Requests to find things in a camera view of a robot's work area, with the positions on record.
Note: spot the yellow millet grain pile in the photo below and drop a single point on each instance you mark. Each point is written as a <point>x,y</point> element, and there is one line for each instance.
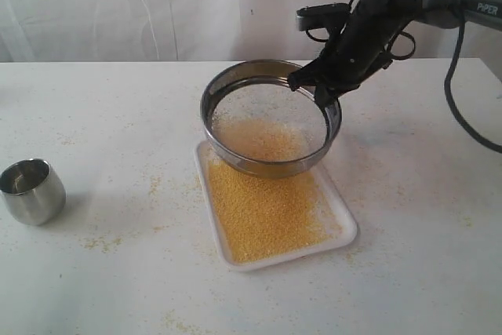
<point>263,217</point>

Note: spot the white square plastic tray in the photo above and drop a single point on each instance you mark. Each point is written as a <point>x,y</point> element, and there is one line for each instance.
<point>334,216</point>

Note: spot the round steel mesh sieve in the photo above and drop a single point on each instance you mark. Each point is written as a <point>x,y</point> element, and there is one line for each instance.
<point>258,90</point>

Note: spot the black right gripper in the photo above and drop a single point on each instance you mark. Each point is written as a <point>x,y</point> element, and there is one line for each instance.
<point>359,51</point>

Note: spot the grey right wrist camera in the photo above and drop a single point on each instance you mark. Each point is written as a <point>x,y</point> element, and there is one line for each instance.
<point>330,16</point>

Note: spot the white backdrop curtain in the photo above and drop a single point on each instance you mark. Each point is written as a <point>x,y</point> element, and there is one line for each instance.
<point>153,30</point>

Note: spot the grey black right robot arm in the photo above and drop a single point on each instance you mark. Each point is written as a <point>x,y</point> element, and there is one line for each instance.
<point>445,14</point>

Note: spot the stainless steel cup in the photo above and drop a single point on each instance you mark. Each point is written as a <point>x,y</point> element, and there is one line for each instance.
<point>32,191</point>

